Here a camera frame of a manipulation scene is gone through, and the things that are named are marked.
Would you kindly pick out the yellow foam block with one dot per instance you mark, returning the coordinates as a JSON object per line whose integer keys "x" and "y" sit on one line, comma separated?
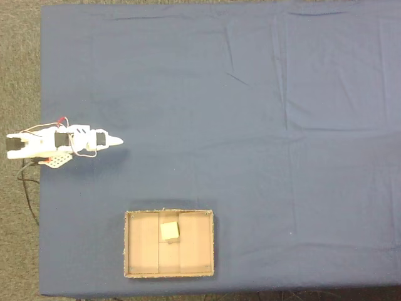
{"x": 169, "y": 231}

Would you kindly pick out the shallow cardboard box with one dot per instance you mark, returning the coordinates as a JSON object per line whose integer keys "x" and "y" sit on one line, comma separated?
{"x": 194, "y": 247}

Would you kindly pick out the blue cloth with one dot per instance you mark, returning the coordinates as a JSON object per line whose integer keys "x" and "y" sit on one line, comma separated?
{"x": 219, "y": 109}

